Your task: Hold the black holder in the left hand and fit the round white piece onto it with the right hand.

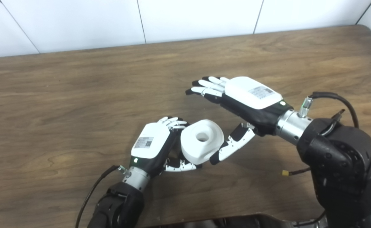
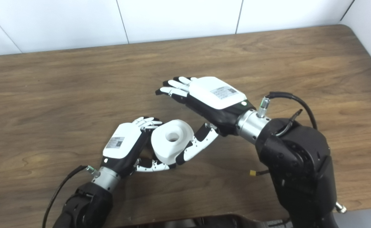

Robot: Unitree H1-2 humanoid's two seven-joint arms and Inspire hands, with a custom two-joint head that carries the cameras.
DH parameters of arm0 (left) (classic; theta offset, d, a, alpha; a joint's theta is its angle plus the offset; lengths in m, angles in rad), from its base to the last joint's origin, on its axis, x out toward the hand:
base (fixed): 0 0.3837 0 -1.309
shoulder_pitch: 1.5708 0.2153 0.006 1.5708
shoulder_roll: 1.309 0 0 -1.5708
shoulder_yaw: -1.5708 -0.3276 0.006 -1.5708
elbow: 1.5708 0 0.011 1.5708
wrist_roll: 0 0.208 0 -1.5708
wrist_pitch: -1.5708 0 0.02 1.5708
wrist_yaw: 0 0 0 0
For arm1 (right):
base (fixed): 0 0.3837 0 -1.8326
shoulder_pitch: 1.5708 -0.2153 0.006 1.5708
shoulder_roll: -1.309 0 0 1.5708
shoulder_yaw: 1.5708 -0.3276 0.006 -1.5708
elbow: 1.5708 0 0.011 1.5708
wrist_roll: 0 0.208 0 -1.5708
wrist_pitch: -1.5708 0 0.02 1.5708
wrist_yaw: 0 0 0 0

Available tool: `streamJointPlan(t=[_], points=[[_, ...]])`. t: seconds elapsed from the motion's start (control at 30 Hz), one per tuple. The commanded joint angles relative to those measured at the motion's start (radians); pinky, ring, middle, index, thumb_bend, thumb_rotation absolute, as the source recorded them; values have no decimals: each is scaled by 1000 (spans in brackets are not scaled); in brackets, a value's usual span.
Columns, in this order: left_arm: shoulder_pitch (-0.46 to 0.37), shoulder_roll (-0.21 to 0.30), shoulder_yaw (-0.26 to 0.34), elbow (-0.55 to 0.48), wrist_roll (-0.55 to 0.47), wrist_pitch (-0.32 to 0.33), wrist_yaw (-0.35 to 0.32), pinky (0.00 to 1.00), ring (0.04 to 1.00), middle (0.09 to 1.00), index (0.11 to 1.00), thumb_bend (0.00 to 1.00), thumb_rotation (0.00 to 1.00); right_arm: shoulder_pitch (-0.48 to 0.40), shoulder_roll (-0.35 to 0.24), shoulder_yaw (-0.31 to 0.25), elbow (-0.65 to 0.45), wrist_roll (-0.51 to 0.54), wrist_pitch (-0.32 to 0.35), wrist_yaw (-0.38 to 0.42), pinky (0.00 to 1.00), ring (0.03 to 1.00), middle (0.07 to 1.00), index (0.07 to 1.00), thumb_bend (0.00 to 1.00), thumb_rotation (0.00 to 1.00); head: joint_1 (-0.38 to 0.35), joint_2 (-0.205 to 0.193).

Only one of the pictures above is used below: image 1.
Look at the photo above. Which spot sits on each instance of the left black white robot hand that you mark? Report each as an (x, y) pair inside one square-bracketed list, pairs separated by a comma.
[(149, 142)]

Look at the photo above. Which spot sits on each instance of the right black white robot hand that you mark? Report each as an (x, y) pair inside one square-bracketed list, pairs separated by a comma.
[(252, 95)]

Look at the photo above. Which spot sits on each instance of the round white plastic piece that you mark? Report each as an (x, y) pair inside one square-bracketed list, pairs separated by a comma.
[(193, 148)]

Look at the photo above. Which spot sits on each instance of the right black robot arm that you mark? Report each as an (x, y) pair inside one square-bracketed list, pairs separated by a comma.
[(340, 167)]

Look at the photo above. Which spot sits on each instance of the black robot torso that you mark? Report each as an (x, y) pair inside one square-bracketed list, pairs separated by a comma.
[(236, 221)]

